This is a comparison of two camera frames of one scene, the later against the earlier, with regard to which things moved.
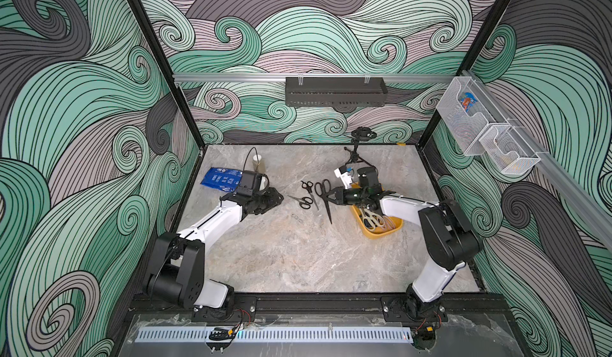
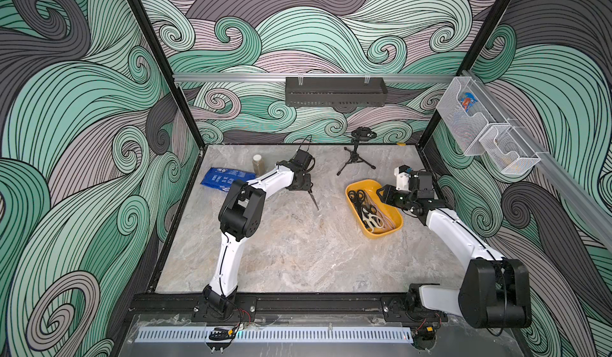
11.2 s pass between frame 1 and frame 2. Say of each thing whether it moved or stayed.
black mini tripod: stayed
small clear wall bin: stayed
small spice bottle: stayed
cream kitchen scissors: stayed
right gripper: moved
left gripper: moved
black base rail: stayed
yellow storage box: stayed
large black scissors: moved
